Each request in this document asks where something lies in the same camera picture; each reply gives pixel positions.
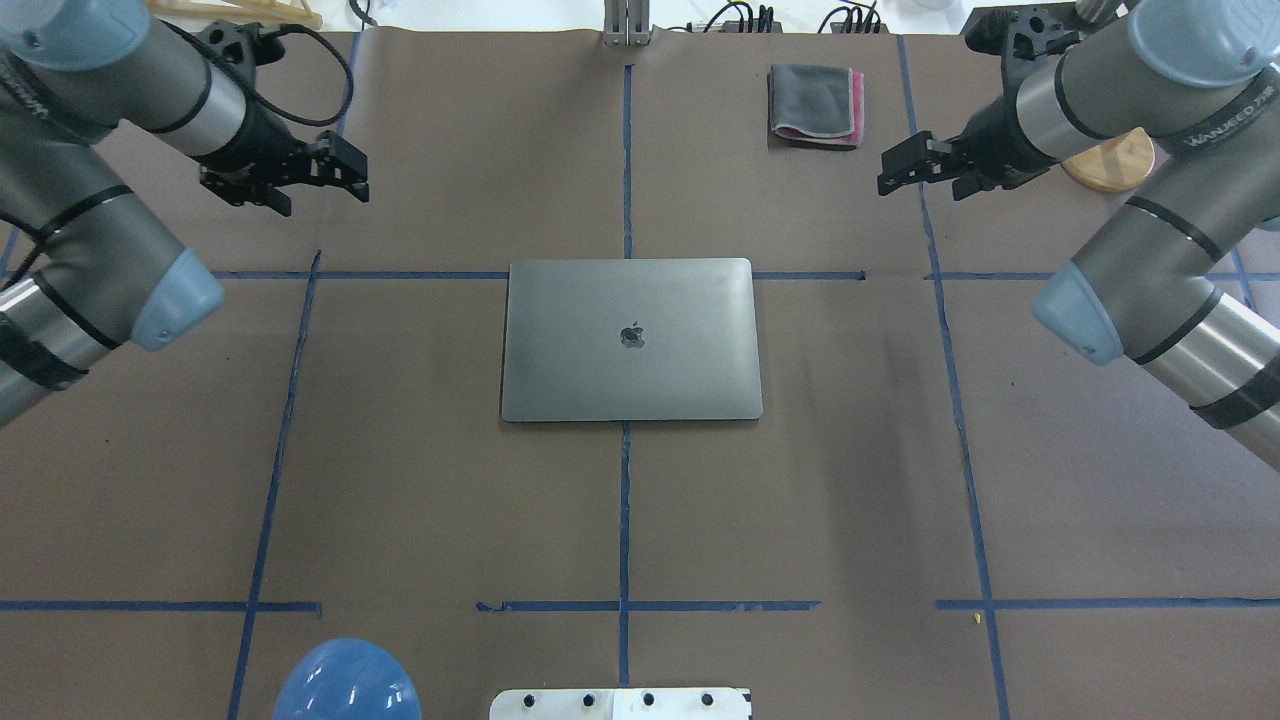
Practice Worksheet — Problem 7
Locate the aluminium frame post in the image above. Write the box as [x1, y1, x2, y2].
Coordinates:
[602, 0, 653, 47]

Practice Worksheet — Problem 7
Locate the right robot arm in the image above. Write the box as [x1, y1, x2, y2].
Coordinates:
[877, 1, 1279, 466]

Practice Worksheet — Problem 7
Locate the folded grey pink cloth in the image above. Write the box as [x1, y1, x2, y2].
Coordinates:
[768, 61, 865, 149]

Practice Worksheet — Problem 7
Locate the wooden dish rack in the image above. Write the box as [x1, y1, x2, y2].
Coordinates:
[143, 1, 324, 29]

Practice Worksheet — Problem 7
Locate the wooden mug tree stand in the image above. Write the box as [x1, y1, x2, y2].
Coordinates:
[1060, 128, 1157, 193]

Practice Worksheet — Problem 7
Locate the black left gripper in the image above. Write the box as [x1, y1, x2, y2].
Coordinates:
[198, 101, 370, 217]

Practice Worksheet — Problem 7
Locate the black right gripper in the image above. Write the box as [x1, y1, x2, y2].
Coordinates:
[877, 97, 1059, 202]

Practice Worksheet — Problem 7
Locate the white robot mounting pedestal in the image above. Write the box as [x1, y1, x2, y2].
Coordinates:
[489, 687, 754, 719]

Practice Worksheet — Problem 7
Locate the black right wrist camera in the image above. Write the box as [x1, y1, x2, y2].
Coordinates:
[961, 4, 1089, 61]

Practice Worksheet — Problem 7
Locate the grey laptop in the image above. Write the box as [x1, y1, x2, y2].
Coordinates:
[500, 258, 764, 423]

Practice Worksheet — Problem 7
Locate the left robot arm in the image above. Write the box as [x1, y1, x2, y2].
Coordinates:
[1, 1, 370, 423]

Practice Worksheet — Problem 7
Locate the blue desk lamp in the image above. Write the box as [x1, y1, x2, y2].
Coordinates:
[270, 638, 422, 719]

